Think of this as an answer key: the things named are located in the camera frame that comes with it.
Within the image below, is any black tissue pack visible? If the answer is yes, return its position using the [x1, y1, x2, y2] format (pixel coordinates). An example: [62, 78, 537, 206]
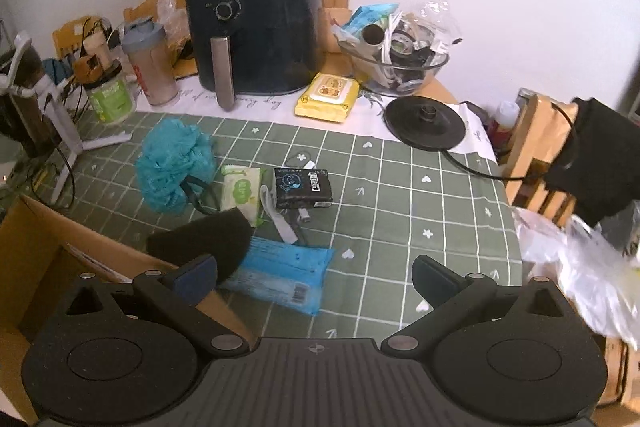
[272, 167, 335, 210]

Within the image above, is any black kettle base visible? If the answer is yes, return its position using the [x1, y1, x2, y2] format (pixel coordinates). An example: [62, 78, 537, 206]
[384, 97, 468, 151]

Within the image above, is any teal bath loofah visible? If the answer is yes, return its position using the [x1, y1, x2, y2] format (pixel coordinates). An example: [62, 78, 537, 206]
[135, 118, 217, 214]

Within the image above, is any green checked tablecloth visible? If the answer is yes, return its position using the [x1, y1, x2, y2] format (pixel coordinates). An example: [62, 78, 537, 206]
[15, 77, 526, 340]

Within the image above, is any green tissue pack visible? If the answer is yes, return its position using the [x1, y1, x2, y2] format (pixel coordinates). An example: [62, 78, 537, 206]
[220, 165, 268, 228]

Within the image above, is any white plastic bag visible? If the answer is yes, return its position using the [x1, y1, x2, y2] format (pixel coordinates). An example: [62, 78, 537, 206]
[512, 206, 640, 343]

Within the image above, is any dark air fryer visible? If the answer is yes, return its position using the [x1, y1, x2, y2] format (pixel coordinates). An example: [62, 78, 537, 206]
[181, 0, 323, 110]

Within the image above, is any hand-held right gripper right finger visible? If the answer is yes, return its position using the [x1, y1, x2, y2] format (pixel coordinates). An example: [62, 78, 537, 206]
[382, 255, 576, 353]

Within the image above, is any yellow wet wipes pack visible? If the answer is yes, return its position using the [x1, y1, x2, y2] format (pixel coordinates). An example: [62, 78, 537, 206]
[294, 73, 361, 122]

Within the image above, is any black kettle base cable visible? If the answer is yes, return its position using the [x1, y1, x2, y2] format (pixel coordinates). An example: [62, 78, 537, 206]
[445, 99, 583, 182]

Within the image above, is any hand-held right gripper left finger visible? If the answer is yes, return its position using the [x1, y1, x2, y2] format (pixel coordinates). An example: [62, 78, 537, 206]
[60, 255, 249, 358]

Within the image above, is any blue wet wipes pack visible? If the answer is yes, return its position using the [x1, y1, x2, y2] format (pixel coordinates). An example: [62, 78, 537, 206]
[217, 236, 336, 317]

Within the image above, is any red bottle with white cap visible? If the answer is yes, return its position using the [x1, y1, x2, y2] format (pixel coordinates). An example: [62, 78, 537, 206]
[487, 99, 521, 148]

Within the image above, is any green label jar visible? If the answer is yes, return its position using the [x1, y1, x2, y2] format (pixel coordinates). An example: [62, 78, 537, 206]
[75, 57, 138, 124]

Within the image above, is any glass bowl with clutter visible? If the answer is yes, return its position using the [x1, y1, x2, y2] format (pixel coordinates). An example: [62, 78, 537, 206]
[332, 0, 463, 98]

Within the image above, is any white tripod phone stand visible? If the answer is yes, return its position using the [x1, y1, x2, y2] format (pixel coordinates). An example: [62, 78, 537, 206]
[0, 32, 133, 202]

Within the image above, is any cardboard box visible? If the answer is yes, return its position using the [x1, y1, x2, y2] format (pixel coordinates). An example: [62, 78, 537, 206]
[0, 194, 256, 427]

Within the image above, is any black sponge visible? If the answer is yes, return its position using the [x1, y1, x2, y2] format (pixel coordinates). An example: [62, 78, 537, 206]
[146, 208, 253, 288]

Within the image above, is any shaker bottle with grey lid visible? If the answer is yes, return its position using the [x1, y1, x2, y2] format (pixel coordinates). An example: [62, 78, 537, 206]
[121, 19, 181, 106]

